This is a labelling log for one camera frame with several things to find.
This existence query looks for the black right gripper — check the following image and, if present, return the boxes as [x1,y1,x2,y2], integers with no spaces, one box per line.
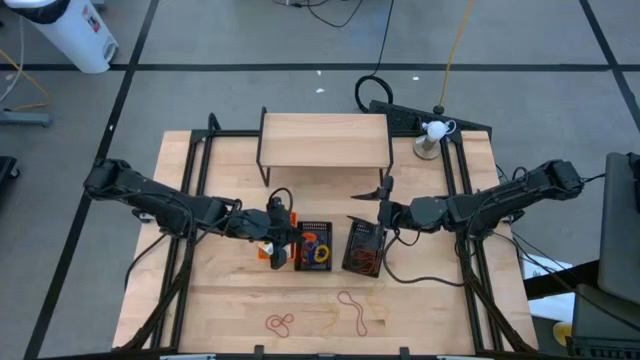
[346,175,416,239]

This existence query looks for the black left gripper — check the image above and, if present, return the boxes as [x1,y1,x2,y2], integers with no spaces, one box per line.
[259,197,301,271]

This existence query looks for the orange plastic basket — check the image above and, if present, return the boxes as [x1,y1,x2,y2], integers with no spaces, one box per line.
[257,210,300,262]

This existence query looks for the black plastic basket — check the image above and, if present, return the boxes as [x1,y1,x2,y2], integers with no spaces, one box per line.
[341,219,387,279]
[293,220,334,273]

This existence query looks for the red rubber band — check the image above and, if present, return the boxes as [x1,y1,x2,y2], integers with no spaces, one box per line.
[336,290,369,338]
[352,247,381,274]
[264,313,296,339]
[349,244,382,276]

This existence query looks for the yellow rubber band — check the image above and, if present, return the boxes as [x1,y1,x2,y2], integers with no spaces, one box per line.
[365,279,391,321]
[317,294,342,339]

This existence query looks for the wooden shelf riser black legs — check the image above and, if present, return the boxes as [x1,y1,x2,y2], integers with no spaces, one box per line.
[257,106,396,189]

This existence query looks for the black perforated panel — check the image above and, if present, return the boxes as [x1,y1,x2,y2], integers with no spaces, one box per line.
[368,99,494,139]

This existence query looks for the white bulb lamp metal base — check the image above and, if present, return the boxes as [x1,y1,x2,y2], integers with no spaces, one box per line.
[412,118,459,161]

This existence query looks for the white paper sheet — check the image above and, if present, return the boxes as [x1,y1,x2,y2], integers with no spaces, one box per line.
[519,252,576,321]

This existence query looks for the yellow round object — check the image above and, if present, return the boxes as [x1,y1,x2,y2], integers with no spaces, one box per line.
[552,321,574,346]

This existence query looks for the grey metal box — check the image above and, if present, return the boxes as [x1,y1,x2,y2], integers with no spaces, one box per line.
[597,151,640,307]

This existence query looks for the dark grey equipment box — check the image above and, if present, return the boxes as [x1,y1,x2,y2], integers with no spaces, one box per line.
[567,284,640,360]

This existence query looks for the grey stand base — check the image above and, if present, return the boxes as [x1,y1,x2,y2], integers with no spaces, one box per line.
[0,108,54,129]

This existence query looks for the black floor object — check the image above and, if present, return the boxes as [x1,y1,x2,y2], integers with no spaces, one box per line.
[0,155,21,199]

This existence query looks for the white cylindrical bin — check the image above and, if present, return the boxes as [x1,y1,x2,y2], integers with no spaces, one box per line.
[3,0,120,75]

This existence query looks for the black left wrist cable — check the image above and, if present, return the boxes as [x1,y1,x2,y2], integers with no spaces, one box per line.
[267,187,295,211]

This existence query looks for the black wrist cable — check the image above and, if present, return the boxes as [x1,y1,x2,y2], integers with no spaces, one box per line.
[382,232,469,289]
[267,187,295,211]

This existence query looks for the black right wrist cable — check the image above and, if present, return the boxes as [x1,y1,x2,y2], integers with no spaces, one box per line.
[382,232,469,289]

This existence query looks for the black metal rig frame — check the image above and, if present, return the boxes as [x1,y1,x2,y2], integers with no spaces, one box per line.
[112,112,539,360]

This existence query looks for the black hanging cable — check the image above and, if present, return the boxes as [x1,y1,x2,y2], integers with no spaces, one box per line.
[353,0,396,115]

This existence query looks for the black table side cable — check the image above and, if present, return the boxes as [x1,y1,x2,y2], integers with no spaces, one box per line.
[123,232,169,292]

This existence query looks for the yellow hanging cable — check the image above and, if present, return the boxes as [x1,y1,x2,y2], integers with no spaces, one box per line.
[432,0,476,115]

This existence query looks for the black floor cable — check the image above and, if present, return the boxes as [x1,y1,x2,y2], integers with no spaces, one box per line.
[272,0,362,29]

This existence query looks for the yellow floor cable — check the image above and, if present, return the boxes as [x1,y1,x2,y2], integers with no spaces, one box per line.
[0,47,51,112]

